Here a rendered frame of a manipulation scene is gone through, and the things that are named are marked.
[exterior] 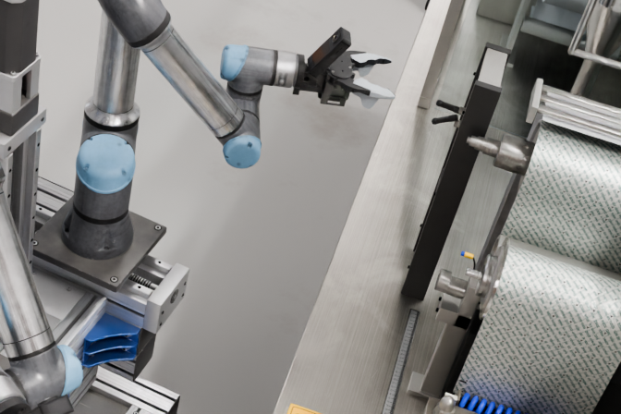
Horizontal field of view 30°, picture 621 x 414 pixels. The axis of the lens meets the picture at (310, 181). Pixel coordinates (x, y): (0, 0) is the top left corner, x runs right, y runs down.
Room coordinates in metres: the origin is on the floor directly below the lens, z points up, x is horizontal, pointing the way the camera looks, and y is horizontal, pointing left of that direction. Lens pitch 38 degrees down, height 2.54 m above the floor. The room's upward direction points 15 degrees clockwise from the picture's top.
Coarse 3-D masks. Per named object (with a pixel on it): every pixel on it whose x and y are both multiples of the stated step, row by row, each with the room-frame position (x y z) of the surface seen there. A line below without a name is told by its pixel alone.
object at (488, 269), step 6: (486, 258) 1.52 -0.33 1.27; (492, 258) 1.50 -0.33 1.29; (486, 264) 1.49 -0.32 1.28; (492, 264) 1.49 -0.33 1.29; (486, 270) 1.48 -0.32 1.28; (492, 270) 1.48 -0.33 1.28; (486, 276) 1.47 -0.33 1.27; (492, 276) 1.47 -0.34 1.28; (480, 282) 1.48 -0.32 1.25; (486, 282) 1.47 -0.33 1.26; (480, 288) 1.46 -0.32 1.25; (486, 288) 1.46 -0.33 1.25; (480, 294) 1.46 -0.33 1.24
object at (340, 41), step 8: (336, 32) 2.02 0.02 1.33; (344, 32) 2.01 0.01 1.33; (328, 40) 2.03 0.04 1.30; (336, 40) 2.00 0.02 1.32; (344, 40) 2.00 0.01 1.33; (320, 48) 2.03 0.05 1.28; (328, 48) 2.00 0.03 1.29; (336, 48) 1.99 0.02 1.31; (344, 48) 2.00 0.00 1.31; (312, 56) 2.02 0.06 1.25; (320, 56) 2.00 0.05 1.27; (328, 56) 1.99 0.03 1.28; (336, 56) 2.00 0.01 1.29; (312, 64) 2.00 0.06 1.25; (320, 64) 1.99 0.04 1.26; (328, 64) 2.00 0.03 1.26; (312, 72) 1.99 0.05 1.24; (320, 72) 2.00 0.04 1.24
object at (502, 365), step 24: (480, 336) 1.43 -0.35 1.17; (504, 336) 1.43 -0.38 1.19; (528, 336) 1.43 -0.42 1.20; (480, 360) 1.43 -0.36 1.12; (504, 360) 1.43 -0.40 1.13; (528, 360) 1.43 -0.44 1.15; (552, 360) 1.42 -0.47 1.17; (576, 360) 1.42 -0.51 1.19; (456, 384) 1.44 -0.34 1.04; (480, 384) 1.43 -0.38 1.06; (504, 384) 1.43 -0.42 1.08; (528, 384) 1.42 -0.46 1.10; (552, 384) 1.42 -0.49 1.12; (576, 384) 1.42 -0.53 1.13; (600, 384) 1.41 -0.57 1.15; (504, 408) 1.43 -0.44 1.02; (528, 408) 1.42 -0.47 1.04; (552, 408) 1.42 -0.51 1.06; (576, 408) 1.41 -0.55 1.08
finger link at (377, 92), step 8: (360, 80) 2.01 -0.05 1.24; (368, 88) 1.99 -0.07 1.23; (376, 88) 2.00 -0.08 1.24; (384, 88) 2.01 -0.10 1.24; (360, 96) 2.00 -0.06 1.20; (368, 96) 2.00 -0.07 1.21; (376, 96) 1.99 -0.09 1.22; (384, 96) 1.99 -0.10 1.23; (392, 96) 2.00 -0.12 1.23; (368, 104) 2.00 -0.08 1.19
